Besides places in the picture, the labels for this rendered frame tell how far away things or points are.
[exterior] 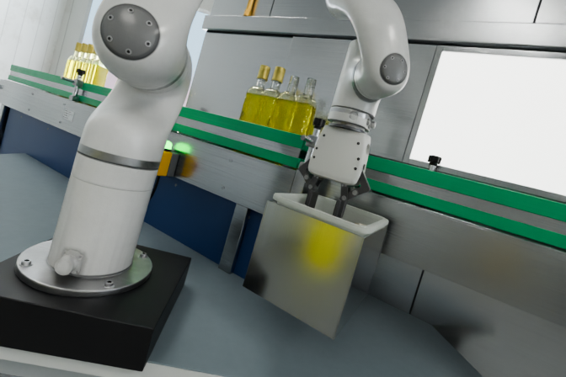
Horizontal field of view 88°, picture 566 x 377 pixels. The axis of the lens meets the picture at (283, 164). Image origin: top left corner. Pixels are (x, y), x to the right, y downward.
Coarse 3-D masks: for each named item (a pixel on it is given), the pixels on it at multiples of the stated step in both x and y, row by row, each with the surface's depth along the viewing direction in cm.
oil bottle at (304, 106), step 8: (304, 96) 83; (296, 104) 84; (304, 104) 83; (312, 104) 84; (296, 112) 83; (304, 112) 82; (312, 112) 85; (288, 120) 85; (296, 120) 83; (304, 120) 82; (288, 128) 84; (296, 128) 83; (304, 128) 83
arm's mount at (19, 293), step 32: (160, 256) 60; (0, 288) 38; (32, 288) 39; (160, 288) 48; (0, 320) 36; (32, 320) 37; (64, 320) 37; (96, 320) 38; (128, 320) 39; (160, 320) 42; (64, 352) 38; (96, 352) 38; (128, 352) 38
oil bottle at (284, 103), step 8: (280, 96) 87; (288, 96) 85; (296, 96) 87; (280, 104) 86; (288, 104) 85; (280, 112) 86; (288, 112) 85; (272, 120) 87; (280, 120) 86; (280, 128) 85
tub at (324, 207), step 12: (288, 204) 47; (300, 204) 46; (324, 204) 66; (348, 204) 65; (312, 216) 46; (324, 216) 44; (348, 216) 64; (360, 216) 62; (372, 216) 61; (348, 228) 42; (360, 228) 42; (372, 228) 44
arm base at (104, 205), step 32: (96, 160) 42; (96, 192) 42; (128, 192) 44; (64, 224) 43; (96, 224) 43; (128, 224) 46; (32, 256) 45; (64, 256) 41; (96, 256) 44; (128, 256) 48; (64, 288) 40; (96, 288) 42; (128, 288) 45
